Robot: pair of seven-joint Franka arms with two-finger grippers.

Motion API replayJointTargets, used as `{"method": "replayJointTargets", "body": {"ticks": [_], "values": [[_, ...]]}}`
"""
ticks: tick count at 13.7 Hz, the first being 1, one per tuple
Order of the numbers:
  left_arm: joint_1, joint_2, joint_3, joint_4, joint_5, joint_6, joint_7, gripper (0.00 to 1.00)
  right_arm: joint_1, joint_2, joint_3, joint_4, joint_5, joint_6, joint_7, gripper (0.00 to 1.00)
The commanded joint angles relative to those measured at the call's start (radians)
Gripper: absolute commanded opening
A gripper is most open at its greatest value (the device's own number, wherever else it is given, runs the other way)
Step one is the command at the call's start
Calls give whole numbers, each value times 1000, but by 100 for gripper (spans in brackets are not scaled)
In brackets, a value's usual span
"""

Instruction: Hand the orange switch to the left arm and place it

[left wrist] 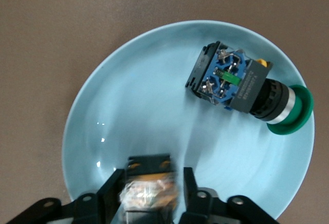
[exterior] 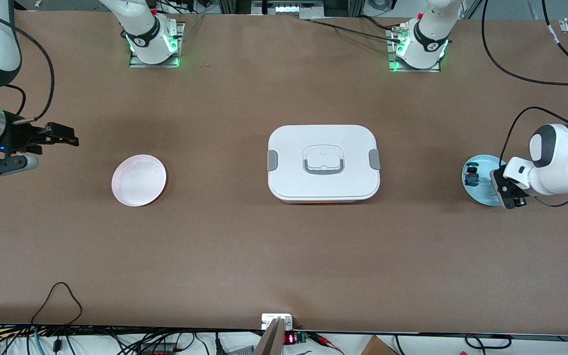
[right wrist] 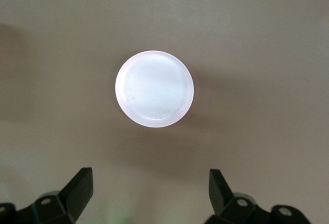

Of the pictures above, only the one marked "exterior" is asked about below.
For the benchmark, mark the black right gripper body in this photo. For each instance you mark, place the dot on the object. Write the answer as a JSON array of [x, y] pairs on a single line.
[[21, 135]]

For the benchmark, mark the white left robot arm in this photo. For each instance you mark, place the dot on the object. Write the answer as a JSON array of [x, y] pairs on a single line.
[[555, 167]]

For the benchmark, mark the white lunch box grey latches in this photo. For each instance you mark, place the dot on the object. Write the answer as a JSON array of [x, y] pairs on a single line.
[[289, 148]]

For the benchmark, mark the light blue round plate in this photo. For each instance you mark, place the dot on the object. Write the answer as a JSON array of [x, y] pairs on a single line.
[[483, 165]]

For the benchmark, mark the pink round plate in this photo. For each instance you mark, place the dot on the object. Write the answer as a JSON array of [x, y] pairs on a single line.
[[138, 180]]

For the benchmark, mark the brown cardboard piece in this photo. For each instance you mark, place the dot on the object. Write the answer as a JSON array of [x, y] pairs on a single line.
[[377, 347]]

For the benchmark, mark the metal equipment rack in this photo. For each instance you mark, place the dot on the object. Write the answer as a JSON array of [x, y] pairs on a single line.
[[289, 9]]

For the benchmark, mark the red digit display module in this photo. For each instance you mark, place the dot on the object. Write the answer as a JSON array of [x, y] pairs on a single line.
[[290, 338]]

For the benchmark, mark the grey aluminium profile bar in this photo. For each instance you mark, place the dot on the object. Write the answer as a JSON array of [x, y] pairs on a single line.
[[271, 342]]

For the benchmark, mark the blue black switch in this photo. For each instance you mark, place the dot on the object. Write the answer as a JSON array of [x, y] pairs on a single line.
[[472, 180]]

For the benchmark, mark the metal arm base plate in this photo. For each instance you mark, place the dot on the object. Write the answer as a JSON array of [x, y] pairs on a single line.
[[138, 63], [432, 70]]

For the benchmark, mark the white table edge bracket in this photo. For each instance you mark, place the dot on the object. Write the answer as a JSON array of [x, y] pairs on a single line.
[[270, 319]]

